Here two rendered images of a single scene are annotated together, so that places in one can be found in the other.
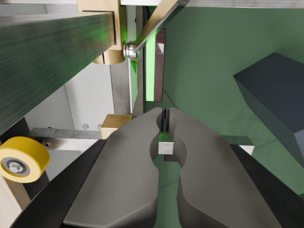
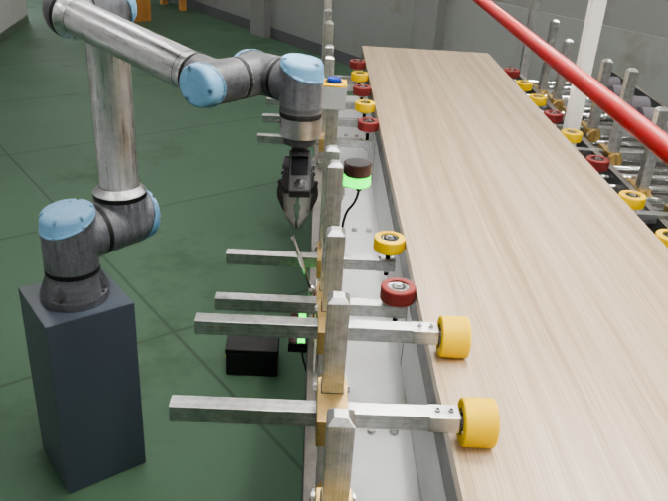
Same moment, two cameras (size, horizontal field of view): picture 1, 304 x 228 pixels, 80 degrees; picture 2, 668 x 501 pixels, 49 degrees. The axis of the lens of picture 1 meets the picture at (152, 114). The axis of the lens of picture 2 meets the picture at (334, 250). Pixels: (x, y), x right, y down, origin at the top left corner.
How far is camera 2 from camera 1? 1.58 m
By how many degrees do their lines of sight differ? 33
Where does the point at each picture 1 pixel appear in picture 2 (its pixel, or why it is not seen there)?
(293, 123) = (127, 316)
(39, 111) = not seen: hidden behind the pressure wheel
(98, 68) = (357, 348)
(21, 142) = (385, 250)
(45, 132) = (382, 265)
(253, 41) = not seen: outside the picture
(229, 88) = (152, 444)
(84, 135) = (352, 263)
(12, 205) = (406, 221)
